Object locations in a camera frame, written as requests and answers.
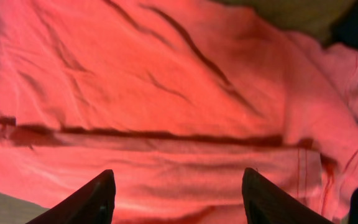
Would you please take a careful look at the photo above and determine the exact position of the red printed t-shirt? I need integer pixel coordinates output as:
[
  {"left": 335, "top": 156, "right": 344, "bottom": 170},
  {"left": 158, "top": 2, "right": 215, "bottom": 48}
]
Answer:
[{"left": 0, "top": 0, "right": 358, "bottom": 223}]

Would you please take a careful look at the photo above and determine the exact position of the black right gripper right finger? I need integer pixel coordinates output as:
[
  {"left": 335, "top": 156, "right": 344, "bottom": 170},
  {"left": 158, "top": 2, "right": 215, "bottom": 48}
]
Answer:
[{"left": 242, "top": 168, "right": 333, "bottom": 224}]

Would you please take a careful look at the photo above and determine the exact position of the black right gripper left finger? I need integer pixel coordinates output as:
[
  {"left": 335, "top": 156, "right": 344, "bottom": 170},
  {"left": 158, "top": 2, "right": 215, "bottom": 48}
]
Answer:
[{"left": 26, "top": 169, "right": 116, "bottom": 224}]

